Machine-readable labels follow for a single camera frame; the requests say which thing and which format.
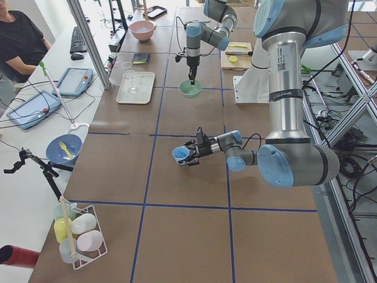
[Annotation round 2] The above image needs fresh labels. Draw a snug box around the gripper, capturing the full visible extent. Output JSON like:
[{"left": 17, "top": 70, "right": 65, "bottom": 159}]
[
  {"left": 184, "top": 127, "right": 220, "bottom": 166},
  {"left": 175, "top": 51, "right": 200, "bottom": 85}
]

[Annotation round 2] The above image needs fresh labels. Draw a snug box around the light blue cup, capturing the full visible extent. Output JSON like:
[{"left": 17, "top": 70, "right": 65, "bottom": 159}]
[{"left": 172, "top": 146, "right": 190, "bottom": 164}]

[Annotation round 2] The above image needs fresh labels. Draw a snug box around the green bowl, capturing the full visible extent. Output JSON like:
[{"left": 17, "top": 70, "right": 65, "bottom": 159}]
[{"left": 178, "top": 80, "right": 202, "bottom": 98}]

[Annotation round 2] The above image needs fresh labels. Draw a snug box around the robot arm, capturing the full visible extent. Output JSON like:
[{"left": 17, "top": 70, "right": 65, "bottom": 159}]
[
  {"left": 176, "top": 0, "right": 237, "bottom": 85},
  {"left": 180, "top": 1, "right": 348, "bottom": 187}
]

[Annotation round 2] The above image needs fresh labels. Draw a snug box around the pink bowl with ice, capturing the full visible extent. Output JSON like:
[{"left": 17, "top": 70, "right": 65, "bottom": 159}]
[{"left": 130, "top": 21, "right": 157, "bottom": 41}]

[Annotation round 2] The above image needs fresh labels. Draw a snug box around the blue bowl with fork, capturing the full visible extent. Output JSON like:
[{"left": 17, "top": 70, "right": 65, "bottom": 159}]
[{"left": 45, "top": 134, "right": 82, "bottom": 166}]

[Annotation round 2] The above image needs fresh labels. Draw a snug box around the lemon half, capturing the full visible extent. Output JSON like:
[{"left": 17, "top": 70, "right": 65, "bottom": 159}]
[{"left": 229, "top": 55, "right": 238, "bottom": 63}]

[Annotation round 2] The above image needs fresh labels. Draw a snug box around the wooden cutting board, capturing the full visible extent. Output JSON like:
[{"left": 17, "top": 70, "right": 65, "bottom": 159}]
[{"left": 221, "top": 42, "right": 253, "bottom": 70}]

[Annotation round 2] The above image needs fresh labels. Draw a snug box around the grey folded cloth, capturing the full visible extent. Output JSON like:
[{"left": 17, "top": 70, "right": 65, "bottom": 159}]
[{"left": 132, "top": 52, "right": 151, "bottom": 65}]

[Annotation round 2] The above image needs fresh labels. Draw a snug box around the yellow plastic knife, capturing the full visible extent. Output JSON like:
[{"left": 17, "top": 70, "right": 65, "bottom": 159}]
[{"left": 228, "top": 44, "right": 248, "bottom": 48}]

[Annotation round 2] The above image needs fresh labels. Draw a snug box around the cream bear tray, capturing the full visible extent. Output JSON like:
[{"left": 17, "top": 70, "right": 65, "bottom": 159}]
[{"left": 115, "top": 71, "right": 155, "bottom": 104}]

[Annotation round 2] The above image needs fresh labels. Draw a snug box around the wine glass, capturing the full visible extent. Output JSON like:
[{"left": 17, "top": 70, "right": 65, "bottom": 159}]
[{"left": 123, "top": 70, "right": 139, "bottom": 94}]

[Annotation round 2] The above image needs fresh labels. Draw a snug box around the black keyboard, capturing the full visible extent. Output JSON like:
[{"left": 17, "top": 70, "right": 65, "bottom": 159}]
[{"left": 70, "top": 27, "right": 87, "bottom": 54}]

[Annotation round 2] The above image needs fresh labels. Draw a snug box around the computer mouse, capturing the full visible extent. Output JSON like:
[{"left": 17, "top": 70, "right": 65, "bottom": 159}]
[{"left": 71, "top": 52, "right": 84, "bottom": 61}]

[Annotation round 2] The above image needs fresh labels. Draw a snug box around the far teach pendant tablet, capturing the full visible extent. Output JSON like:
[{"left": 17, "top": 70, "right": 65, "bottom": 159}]
[{"left": 56, "top": 67, "right": 94, "bottom": 97}]

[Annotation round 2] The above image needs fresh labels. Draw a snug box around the teach pendant tablet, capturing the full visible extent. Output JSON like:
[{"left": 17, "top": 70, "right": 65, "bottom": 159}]
[
  {"left": 56, "top": 67, "right": 94, "bottom": 97},
  {"left": 6, "top": 90, "right": 61, "bottom": 130}
]

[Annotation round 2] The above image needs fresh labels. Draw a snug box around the white cup in rack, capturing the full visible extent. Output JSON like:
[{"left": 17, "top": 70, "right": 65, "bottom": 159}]
[{"left": 71, "top": 213, "right": 97, "bottom": 235}]

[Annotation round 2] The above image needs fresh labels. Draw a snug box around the pink cup in rack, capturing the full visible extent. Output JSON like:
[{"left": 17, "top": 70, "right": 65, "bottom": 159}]
[{"left": 77, "top": 230, "right": 103, "bottom": 252}]

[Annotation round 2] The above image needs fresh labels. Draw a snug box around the yellow cup in rack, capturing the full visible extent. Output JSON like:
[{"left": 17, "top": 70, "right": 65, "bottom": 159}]
[{"left": 54, "top": 217, "right": 68, "bottom": 243}]

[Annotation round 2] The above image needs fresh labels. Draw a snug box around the near teach pendant tablet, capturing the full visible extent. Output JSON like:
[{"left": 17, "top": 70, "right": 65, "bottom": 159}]
[{"left": 6, "top": 90, "right": 61, "bottom": 130}]

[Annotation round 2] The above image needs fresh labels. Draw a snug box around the seated person black shirt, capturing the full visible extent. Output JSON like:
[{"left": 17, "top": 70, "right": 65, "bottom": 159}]
[{"left": 1, "top": 1, "right": 52, "bottom": 83}]

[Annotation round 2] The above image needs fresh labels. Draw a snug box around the red cylinder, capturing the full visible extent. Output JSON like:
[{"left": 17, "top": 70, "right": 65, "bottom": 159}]
[{"left": 1, "top": 245, "right": 40, "bottom": 269}]

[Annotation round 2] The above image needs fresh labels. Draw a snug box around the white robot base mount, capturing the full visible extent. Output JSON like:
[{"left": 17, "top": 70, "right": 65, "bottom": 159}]
[{"left": 233, "top": 38, "right": 269, "bottom": 104}]

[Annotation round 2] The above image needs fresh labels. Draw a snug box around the aluminium frame post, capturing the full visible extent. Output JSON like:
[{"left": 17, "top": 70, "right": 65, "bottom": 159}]
[{"left": 67, "top": 0, "right": 111, "bottom": 90}]

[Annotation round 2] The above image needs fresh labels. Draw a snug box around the white wire cup rack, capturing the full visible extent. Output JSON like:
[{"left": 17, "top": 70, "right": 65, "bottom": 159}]
[{"left": 53, "top": 196, "right": 108, "bottom": 270}]

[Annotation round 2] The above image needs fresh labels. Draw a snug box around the black camera tripod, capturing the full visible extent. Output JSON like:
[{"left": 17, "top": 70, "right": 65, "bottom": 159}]
[{"left": 4, "top": 148, "right": 73, "bottom": 200}]

